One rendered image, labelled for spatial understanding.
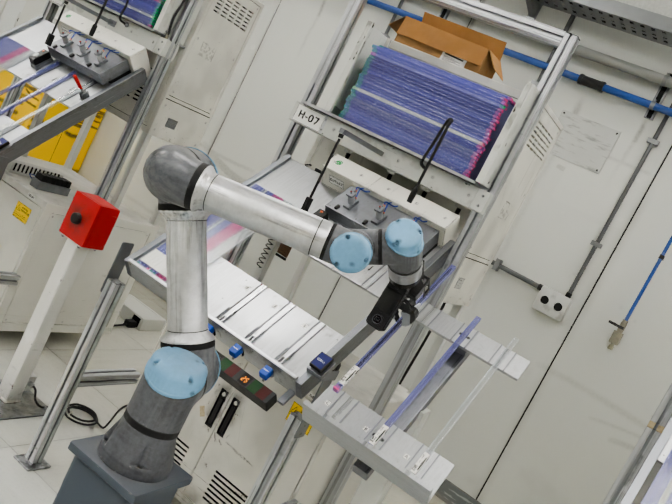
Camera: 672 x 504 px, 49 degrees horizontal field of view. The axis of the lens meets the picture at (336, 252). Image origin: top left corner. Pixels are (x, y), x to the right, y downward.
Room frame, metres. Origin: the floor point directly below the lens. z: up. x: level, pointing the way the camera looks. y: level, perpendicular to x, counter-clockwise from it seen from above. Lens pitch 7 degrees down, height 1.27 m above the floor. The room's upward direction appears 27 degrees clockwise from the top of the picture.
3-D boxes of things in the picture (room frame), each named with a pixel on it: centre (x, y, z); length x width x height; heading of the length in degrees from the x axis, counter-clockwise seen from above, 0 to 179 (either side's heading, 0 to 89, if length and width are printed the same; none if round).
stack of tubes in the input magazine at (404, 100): (2.39, -0.05, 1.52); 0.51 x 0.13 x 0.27; 63
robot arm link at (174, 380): (1.41, 0.17, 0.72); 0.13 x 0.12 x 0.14; 177
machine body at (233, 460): (2.53, -0.06, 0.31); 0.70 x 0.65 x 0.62; 63
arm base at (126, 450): (1.40, 0.17, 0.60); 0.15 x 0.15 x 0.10
